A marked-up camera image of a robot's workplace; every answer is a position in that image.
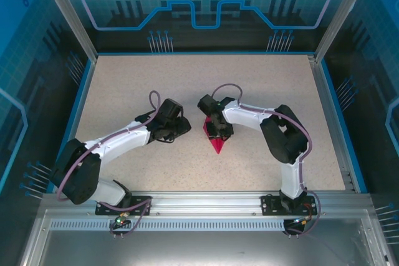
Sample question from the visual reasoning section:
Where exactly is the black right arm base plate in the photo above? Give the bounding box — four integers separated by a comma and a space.
261, 193, 318, 217

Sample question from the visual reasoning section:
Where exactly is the cable connector with green light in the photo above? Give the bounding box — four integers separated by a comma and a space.
113, 212, 130, 226

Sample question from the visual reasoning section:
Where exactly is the blue table frame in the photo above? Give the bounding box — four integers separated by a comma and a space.
46, 50, 369, 194

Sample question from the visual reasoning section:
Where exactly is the aluminium side rail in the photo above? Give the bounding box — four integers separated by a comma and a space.
307, 55, 359, 192

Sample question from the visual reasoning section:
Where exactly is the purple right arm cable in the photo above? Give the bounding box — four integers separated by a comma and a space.
212, 83, 322, 238

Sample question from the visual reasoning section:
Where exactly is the aluminium mounting rail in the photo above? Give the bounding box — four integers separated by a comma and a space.
41, 190, 373, 216

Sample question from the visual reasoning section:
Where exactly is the cable connector with orange wires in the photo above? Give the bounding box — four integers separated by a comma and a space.
291, 215, 313, 226

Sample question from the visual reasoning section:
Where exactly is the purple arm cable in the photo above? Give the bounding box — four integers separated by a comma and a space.
212, 83, 322, 238
56, 90, 161, 239

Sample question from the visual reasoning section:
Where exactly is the metal sheet panel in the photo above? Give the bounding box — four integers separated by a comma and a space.
18, 209, 392, 266

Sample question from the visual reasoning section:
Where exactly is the aluminium corner post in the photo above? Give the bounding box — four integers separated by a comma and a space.
34, 0, 99, 64
314, 0, 377, 64

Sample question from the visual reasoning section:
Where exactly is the slotted grey cable duct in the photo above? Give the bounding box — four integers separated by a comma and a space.
49, 219, 286, 232

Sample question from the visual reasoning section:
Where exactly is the pink paper sheet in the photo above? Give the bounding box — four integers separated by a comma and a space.
202, 116, 228, 155

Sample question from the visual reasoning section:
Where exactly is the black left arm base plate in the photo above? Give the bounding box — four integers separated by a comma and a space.
95, 195, 153, 216

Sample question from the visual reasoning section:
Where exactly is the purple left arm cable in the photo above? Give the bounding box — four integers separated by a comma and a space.
56, 90, 161, 239

